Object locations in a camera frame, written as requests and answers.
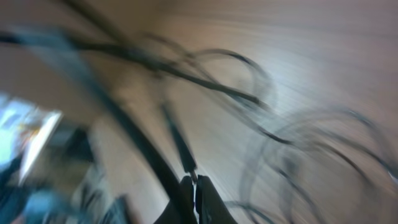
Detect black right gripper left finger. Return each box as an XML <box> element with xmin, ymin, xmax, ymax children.
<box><xmin>154</xmin><ymin>176</ymin><xmax>197</xmax><ymax>224</ymax></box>

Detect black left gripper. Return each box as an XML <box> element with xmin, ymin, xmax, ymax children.
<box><xmin>20</xmin><ymin>124</ymin><xmax>131</xmax><ymax>223</ymax></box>

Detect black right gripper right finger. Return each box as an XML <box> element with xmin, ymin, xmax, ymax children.
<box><xmin>195</xmin><ymin>175</ymin><xmax>237</xmax><ymax>224</ymax></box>

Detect thin black cable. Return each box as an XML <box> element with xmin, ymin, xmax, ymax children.
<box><xmin>160</xmin><ymin>102</ymin><xmax>398</xmax><ymax>224</ymax></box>
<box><xmin>0</xmin><ymin>0</ymin><xmax>271</xmax><ymax>110</ymax></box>

